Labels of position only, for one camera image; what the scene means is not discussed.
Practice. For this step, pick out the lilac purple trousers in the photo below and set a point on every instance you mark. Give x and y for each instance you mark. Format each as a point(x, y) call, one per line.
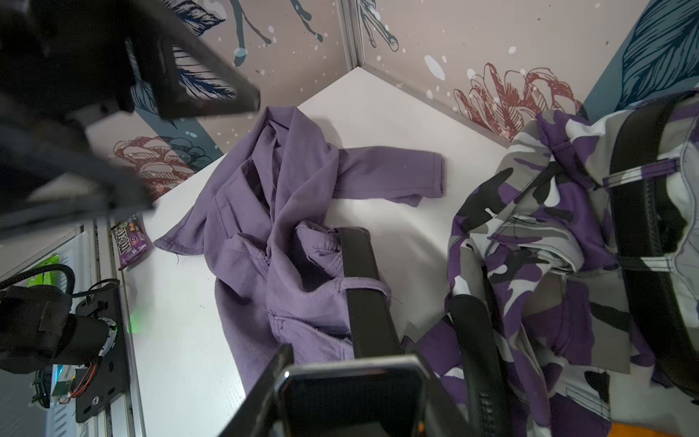
point(259, 223)

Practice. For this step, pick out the purple candy packet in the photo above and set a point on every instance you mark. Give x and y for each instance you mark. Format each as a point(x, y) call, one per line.
point(132, 243)

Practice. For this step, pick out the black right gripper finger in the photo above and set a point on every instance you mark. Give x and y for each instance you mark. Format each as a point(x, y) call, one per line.
point(258, 414)

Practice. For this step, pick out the purple camouflage trousers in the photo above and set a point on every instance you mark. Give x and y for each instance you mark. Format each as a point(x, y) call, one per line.
point(568, 262)

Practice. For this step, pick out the black belt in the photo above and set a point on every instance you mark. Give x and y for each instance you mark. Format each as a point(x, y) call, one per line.
point(644, 235)
point(381, 392)

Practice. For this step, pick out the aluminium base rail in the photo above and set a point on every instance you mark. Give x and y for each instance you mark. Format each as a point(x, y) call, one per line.
point(99, 397)

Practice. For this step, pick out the orange trousers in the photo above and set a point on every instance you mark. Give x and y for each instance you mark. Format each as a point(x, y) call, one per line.
point(619, 429)

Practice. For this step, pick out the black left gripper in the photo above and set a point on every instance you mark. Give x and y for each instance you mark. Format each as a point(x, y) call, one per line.
point(68, 64)

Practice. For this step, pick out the black belt on camouflage trousers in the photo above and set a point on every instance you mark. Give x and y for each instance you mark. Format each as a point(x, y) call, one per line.
point(644, 235)

